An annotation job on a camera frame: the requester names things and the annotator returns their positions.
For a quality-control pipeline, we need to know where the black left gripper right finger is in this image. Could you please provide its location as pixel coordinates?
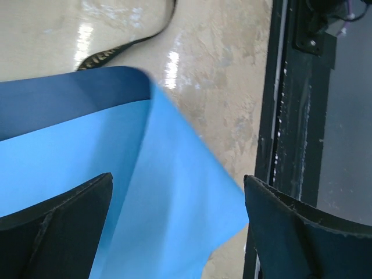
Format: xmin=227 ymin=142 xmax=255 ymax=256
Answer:
xmin=244 ymin=176 xmax=371 ymax=278

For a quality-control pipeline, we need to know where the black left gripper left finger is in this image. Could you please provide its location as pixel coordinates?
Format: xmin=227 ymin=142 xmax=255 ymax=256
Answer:
xmin=1 ymin=173 xmax=113 ymax=278

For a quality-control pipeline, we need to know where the blue wrapping paper sheet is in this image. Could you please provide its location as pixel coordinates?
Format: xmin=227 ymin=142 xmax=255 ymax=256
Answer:
xmin=1 ymin=66 xmax=249 ymax=278

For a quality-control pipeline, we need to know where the black ribbon with gold lettering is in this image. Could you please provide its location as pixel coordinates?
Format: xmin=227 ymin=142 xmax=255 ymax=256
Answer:
xmin=76 ymin=0 xmax=177 ymax=71

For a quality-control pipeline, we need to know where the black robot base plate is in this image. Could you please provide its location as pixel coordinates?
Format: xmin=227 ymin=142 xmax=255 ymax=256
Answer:
xmin=255 ymin=1 xmax=340 ymax=206

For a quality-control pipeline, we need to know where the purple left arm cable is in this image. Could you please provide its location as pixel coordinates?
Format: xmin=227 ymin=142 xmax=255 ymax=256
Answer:
xmin=337 ymin=0 xmax=372 ymax=37

